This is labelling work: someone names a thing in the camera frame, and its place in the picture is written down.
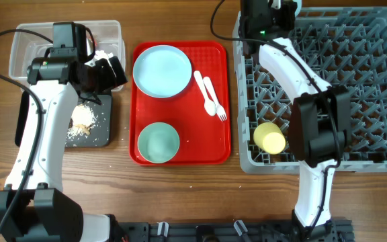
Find large light blue plate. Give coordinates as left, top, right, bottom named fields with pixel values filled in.
left=133, top=45, right=193, bottom=98

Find white plastic fork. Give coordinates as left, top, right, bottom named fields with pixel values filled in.
left=203, top=77, right=227, bottom=122

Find rice and food scraps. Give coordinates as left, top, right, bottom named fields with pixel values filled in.
left=67, top=104, right=97, bottom=138

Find green bowl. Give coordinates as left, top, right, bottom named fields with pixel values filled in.
left=136, top=122, right=180, bottom=164

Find small white tissue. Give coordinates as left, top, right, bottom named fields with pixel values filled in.
left=93, top=50, right=114, bottom=62

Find white plastic spoon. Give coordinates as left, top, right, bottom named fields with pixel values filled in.
left=193, top=71, right=216, bottom=116

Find grey dishwasher rack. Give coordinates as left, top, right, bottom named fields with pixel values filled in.
left=232, top=7, right=387, bottom=173

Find yellow plastic cup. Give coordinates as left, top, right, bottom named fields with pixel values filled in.
left=253, top=122, right=286, bottom=155

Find red serving tray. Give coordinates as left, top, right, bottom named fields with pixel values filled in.
left=129, top=41, right=231, bottom=166

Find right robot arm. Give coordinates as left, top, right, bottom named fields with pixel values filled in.
left=239, top=1, right=351, bottom=241

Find black plastic tray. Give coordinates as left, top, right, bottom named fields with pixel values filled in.
left=31, top=83, right=112, bottom=153

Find clear plastic bin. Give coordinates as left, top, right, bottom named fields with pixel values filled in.
left=9, top=20, right=126, bottom=93

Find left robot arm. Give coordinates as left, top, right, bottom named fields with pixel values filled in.
left=0, top=56, right=128, bottom=241

